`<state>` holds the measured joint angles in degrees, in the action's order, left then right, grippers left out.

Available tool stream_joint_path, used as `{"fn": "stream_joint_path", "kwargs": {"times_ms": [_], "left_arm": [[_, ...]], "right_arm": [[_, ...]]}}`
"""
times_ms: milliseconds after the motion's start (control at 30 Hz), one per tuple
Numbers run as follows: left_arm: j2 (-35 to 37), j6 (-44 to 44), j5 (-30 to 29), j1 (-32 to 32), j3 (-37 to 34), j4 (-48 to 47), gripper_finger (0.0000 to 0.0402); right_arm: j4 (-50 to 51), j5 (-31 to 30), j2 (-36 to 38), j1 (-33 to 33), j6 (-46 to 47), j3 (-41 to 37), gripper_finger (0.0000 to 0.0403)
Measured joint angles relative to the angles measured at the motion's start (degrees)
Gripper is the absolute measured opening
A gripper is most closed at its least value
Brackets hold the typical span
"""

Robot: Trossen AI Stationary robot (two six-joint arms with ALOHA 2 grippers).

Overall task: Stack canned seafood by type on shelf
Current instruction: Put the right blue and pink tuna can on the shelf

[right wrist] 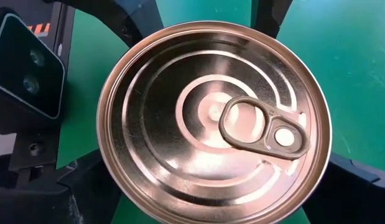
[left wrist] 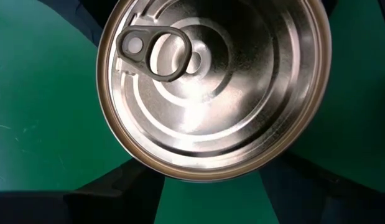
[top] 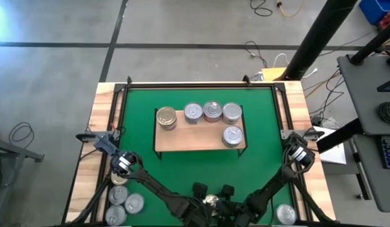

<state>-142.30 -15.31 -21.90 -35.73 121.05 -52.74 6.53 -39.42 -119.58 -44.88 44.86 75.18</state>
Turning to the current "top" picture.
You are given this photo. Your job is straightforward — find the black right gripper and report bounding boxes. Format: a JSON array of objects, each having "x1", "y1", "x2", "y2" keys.
[{"x1": 217, "y1": 184, "x2": 255, "y2": 227}]

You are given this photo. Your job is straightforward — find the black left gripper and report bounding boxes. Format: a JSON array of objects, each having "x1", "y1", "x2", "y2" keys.
[{"x1": 181, "y1": 182, "x2": 214, "y2": 227}]

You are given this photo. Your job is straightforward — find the white lid tin can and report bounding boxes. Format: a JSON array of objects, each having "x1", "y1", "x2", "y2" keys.
[{"x1": 203, "y1": 194, "x2": 221, "y2": 217}]

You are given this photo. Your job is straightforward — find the gold-rim can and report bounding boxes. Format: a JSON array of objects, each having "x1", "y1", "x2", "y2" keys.
[{"x1": 222, "y1": 125, "x2": 244, "y2": 148}]

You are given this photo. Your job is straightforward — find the silver lid blue label can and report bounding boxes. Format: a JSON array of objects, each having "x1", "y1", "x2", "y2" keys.
[{"x1": 184, "y1": 102, "x2": 204, "y2": 125}]

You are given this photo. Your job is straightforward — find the silver lid white label can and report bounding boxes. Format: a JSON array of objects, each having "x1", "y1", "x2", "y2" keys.
[{"x1": 222, "y1": 102, "x2": 243, "y2": 125}]

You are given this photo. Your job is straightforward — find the gold lid tin can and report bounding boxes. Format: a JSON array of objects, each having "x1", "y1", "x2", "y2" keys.
[{"x1": 156, "y1": 106, "x2": 178, "y2": 125}]

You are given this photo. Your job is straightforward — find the silver lid red label can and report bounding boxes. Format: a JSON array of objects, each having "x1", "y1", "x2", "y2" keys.
[{"x1": 202, "y1": 100, "x2": 224, "y2": 124}]

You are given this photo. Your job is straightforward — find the wooden shelf black metal legs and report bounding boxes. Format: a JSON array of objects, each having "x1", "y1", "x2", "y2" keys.
[{"x1": 152, "y1": 105, "x2": 249, "y2": 160}]

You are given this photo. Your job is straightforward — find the green table mat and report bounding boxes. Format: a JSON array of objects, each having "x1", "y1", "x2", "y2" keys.
[{"x1": 114, "y1": 88, "x2": 298, "y2": 226}]

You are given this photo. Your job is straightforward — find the white paper sheet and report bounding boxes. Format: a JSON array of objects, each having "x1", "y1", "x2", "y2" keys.
[{"x1": 313, "y1": 125, "x2": 347, "y2": 165}]

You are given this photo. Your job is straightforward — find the black desk support bar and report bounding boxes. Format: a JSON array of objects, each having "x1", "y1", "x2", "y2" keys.
[{"x1": 316, "y1": 118, "x2": 364, "y2": 154}]

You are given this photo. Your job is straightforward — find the small wooden box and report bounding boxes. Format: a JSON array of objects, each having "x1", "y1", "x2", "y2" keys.
[{"x1": 261, "y1": 67, "x2": 289, "y2": 82}]

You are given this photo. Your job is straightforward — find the black keyboard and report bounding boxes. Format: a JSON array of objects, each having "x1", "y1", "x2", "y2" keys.
[{"x1": 380, "y1": 135, "x2": 390, "y2": 170}]

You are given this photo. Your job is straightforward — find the grey desk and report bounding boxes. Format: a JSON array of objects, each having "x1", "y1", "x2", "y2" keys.
[{"x1": 336, "y1": 54, "x2": 390, "y2": 212}]

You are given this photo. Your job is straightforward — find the grey metal stand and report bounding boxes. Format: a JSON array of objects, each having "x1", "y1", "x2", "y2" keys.
[{"x1": 0, "y1": 127, "x2": 46, "y2": 227}]

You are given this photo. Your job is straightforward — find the black corrugated column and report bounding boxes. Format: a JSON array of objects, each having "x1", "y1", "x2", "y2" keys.
[{"x1": 282, "y1": 0, "x2": 358, "y2": 81}]

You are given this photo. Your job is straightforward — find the black slanted pole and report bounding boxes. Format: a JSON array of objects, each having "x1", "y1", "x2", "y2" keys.
[{"x1": 350, "y1": 28, "x2": 390, "y2": 66}]

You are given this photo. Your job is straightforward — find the red object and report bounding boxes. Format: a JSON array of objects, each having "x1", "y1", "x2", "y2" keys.
[{"x1": 377, "y1": 14, "x2": 390, "y2": 32}]

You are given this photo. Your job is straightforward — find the blue plastic bin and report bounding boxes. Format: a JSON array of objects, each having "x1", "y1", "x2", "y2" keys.
[{"x1": 358, "y1": 0, "x2": 390, "y2": 26}]

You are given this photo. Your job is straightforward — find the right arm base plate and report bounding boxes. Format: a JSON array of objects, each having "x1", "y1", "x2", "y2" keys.
[{"x1": 280, "y1": 129, "x2": 324, "y2": 141}]

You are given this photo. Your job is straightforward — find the black metal table frame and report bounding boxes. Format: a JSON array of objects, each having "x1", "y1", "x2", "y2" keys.
[{"x1": 60, "y1": 80, "x2": 339, "y2": 227}]

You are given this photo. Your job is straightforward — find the black floor cable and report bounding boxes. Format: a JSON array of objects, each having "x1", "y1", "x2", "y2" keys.
[
  {"x1": 244, "y1": 40, "x2": 268, "y2": 69},
  {"x1": 8, "y1": 121, "x2": 35, "y2": 146},
  {"x1": 249, "y1": 0, "x2": 273, "y2": 17},
  {"x1": 303, "y1": 67, "x2": 348, "y2": 116}
]

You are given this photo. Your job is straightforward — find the white floor cable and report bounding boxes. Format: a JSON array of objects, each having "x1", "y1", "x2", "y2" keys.
[{"x1": 272, "y1": 52, "x2": 318, "y2": 79}]

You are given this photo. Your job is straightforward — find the coiled black cable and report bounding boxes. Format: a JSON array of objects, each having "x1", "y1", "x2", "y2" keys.
[{"x1": 377, "y1": 100, "x2": 390, "y2": 127}]

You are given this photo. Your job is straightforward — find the yellow floor cable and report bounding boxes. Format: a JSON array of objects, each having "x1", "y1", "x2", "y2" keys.
[{"x1": 276, "y1": 0, "x2": 306, "y2": 18}]

